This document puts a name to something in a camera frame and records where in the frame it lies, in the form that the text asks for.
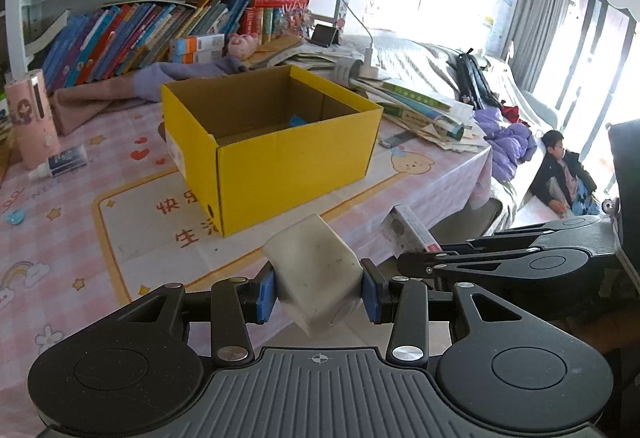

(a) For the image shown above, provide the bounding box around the pile of papers and booklets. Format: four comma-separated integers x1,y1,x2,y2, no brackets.
250,35,491,151

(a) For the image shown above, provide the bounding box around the black backpack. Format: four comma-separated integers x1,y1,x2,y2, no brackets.
452,49,501,111

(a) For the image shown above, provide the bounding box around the small dark blue bottle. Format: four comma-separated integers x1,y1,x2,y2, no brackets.
28,144,87,180

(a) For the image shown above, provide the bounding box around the purple jacket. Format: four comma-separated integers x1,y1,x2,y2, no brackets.
474,108,538,181

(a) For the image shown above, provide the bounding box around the pink checked tablecloth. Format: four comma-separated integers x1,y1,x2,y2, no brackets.
0,93,493,334

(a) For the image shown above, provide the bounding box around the grey covered sofa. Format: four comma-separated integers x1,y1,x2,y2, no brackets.
345,35,561,229

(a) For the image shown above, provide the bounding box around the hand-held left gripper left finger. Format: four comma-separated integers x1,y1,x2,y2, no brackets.
117,265,276,366

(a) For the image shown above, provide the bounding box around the pink water bottle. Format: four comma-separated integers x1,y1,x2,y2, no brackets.
4,70,61,170

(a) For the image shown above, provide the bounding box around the row of colourful books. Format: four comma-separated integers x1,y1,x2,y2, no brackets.
42,0,311,91

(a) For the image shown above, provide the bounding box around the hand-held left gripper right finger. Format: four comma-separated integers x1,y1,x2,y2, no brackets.
360,259,525,366

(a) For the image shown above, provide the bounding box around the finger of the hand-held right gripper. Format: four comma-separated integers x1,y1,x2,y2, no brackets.
398,248,541,276
467,216,613,251

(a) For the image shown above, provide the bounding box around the small pink white box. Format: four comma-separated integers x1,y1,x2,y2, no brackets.
380,205,441,259

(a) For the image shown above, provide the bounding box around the white paper roll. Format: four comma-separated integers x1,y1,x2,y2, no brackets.
334,59,365,84

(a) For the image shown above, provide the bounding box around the orange blue carton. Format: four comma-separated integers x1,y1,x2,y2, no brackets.
170,34,226,55
172,49,223,65

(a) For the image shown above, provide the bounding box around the yellow cardboard box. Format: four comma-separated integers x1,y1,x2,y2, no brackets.
161,64,384,238

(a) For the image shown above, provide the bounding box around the purple pink cloth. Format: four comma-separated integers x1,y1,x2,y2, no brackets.
52,57,251,136

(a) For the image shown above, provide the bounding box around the pink plush pig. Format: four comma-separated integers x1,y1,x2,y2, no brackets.
227,33,261,59

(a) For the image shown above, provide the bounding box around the black phone stand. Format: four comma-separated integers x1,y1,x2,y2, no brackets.
311,24,341,48

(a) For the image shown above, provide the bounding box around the grey curtain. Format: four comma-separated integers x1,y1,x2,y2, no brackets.
510,0,573,91

